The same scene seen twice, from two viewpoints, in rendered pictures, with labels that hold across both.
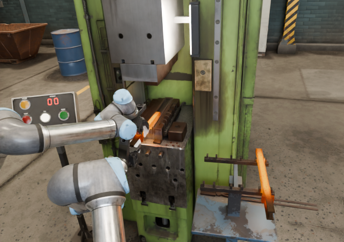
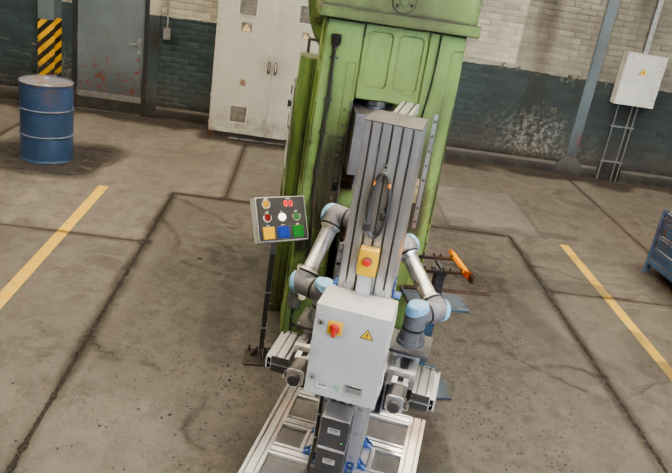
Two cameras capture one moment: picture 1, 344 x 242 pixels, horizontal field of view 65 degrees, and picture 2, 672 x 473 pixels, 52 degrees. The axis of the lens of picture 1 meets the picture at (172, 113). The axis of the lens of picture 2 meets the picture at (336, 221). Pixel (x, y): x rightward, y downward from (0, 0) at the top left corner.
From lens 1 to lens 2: 3.29 m
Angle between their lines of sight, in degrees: 23
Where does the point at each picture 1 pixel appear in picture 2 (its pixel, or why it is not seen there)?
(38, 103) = (276, 203)
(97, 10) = (333, 129)
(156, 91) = (341, 200)
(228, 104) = (426, 215)
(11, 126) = not seen: hidden behind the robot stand
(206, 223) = not seen: hidden behind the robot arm
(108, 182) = (413, 244)
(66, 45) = (53, 108)
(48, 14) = not seen: outside the picture
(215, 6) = (429, 141)
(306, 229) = (468, 343)
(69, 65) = (50, 145)
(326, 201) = (483, 324)
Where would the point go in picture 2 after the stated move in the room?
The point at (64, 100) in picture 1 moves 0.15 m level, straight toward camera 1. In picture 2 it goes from (296, 202) to (312, 210)
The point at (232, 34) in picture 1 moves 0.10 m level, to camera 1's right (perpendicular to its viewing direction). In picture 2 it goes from (437, 161) to (450, 162)
